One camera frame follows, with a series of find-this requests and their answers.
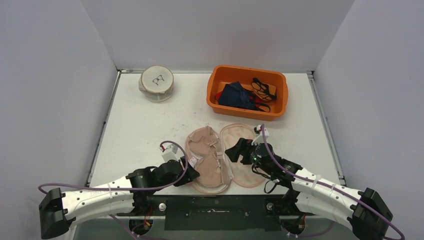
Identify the orange plastic bin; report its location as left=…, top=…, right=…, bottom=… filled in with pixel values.
left=206, top=65, right=289, bottom=121

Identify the navy blue garment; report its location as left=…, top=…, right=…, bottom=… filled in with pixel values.
left=215, top=81, right=258, bottom=111

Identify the floral mesh laundry bag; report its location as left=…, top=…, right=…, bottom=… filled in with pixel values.
left=184, top=123, right=265, bottom=195

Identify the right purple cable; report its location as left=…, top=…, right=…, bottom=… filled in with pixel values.
left=259, top=124, right=406, bottom=240

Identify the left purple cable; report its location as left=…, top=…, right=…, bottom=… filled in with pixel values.
left=37, top=140, right=190, bottom=196

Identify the purple cable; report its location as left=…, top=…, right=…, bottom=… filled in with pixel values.
left=259, top=124, right=406, bottom=240
left=37, top=140, right=190, bottom=196

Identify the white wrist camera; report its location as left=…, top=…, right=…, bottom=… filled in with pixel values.
left=161, top=144, right=178, bottom=163
left=252, top=125, right=270, bottom=145

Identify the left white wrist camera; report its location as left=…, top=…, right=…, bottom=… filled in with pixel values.
left=161, top=144, right=178, bottom=163

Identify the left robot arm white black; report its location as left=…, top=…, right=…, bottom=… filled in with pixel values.
left=38, top=157, right=200, bottom=240

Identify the round white mesh laundry bag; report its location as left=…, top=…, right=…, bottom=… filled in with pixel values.
left=138, top=65, right=175, bottom=103

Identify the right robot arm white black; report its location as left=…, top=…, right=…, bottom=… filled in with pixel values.
left=225, top=138, right=393, bottom=240

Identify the beige pink bra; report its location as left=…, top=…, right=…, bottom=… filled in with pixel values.
left=185, top=126, right=231, bottom=194

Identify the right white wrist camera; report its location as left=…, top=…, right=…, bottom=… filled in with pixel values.
left=252, top=125, right=270, bottom=145

